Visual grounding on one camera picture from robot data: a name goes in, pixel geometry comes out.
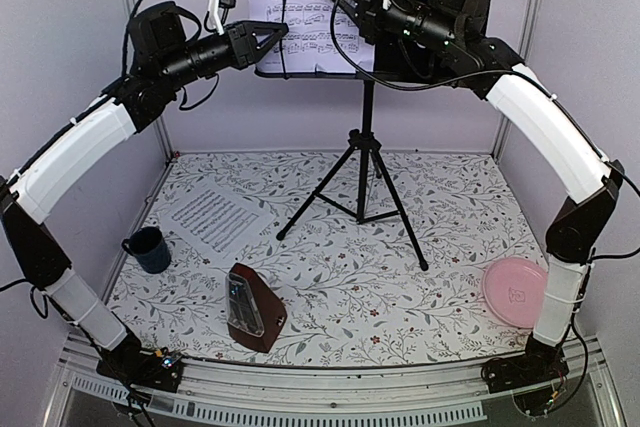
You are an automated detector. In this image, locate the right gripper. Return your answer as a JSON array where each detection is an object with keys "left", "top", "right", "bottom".
[{"left": 328, "top": 0, "right": 462, "bottom": 54}]

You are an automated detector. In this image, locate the purple sheet music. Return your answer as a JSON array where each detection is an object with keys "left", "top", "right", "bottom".
[{"left": 241, "top": 0, "right": 379, "bottom": 75}]

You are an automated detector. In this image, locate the black music stand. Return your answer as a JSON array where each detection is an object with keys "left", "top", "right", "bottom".
[{"left": 276, "top": 0, "right": 490, "bottom": 247}]

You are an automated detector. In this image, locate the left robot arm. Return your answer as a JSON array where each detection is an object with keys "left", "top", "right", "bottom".
[{"left": 1, "top": 2, "right": 289, "bottom": 381}]

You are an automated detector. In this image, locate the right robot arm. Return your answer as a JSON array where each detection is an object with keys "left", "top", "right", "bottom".
[{"left": 331, "top": 0, "right": 623, "bottom": 383}]

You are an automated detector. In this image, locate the white sheet music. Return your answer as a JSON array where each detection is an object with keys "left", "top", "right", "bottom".
[{"left": 160, "top": 185, "right": 275, "bottom": 261}]

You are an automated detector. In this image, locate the dark blue mug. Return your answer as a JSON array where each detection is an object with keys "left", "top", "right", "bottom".
[{"left": 121, "top": 226, "right": 171, "bottom": 274}]

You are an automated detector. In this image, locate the floral table mat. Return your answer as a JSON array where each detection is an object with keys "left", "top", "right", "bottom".
[{"left": 109, "top": 152, "right": 546, "bottom": 367}]

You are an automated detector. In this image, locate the brown metronome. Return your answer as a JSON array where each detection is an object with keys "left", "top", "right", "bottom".
[{"left": 226, "top": 263, "right": 287, "bottom": 353}]

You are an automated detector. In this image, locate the pink plate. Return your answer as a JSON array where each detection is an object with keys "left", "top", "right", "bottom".
[{"left": 481, "top": 257, "right": 547, "bottom": 329}]

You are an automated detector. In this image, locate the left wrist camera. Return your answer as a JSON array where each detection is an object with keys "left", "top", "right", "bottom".
[{"left": 204, "top": 0, "right": 236, "bottom": 35}]

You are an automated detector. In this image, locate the right aluminium frame post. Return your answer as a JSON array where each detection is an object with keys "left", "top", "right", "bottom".
[{"left": 491, "top": 0, "right": 542, "bottom": 164}]

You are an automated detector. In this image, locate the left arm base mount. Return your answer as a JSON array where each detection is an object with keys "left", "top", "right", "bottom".
[{"left": 96, "top": 343, "right": 183, "bottom": 393}]

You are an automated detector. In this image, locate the front aluminium rail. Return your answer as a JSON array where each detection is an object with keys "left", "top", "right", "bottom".
[{"left": 44, "top": 335, "right": 627, "bottom": 426}]

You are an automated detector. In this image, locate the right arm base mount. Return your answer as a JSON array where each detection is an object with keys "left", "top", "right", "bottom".
[{"left": 480, "top": 339, "right": 569, "bottom": 417}]

